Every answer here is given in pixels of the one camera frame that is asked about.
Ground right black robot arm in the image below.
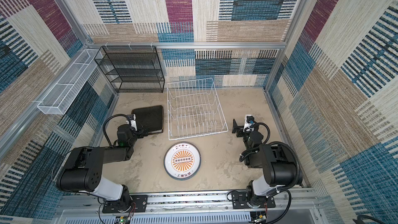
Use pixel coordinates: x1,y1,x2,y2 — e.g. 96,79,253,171
232,115,303,208

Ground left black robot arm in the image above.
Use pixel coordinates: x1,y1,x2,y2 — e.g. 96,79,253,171
55,114,148,214

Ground black mesh shelf unit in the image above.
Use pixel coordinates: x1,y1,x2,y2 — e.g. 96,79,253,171
94,46,165,93

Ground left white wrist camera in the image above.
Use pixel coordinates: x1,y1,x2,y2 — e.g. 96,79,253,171
126,114,138,131

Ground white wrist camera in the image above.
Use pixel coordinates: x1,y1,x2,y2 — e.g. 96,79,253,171
244,115,256,133
126,114,138,131

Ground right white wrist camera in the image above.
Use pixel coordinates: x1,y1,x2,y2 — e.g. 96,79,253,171
244,115,256,133

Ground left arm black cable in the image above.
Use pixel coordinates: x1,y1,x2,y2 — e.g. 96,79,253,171
102,113,133,147

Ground white wire dish rack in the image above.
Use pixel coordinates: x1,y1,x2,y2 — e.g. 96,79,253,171
167,78,229,141

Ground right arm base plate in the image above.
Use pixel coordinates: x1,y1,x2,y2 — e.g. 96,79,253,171
227,190,276,209

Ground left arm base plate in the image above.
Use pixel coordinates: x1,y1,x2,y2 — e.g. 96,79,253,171
102,195,148,214

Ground white wire wall basket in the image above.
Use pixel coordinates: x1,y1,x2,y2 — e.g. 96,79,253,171
37,49,98,115

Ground aluminium front rail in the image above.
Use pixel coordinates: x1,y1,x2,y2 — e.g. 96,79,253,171
51,188,327,224

